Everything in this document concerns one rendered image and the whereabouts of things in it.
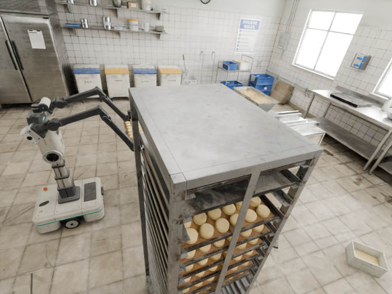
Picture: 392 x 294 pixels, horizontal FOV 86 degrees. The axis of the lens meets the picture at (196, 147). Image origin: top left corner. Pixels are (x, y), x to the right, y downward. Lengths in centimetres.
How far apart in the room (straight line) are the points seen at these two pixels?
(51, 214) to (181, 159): 225
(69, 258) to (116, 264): 47
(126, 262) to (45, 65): 412
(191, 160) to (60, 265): 222
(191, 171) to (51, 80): 502
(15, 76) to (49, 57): 76
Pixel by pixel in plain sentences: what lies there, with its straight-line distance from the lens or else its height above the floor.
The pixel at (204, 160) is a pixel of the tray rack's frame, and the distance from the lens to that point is 54.
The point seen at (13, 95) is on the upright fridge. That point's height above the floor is 33.
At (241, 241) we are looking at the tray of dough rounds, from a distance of 91.
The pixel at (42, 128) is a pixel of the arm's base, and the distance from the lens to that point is 203.
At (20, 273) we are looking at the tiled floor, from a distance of 273.
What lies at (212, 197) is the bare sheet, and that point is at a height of 167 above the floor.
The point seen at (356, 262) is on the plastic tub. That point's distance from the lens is 300.
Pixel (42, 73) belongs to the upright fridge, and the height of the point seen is 77.
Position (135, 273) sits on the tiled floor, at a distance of 239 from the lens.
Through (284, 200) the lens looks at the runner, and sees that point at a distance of 86.
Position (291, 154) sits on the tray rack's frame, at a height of 182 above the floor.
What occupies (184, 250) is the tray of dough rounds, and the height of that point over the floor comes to 149.
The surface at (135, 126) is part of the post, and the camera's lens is 106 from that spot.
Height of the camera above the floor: 214
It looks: 34 degrees down
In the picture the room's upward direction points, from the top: 6 degrees clockwise
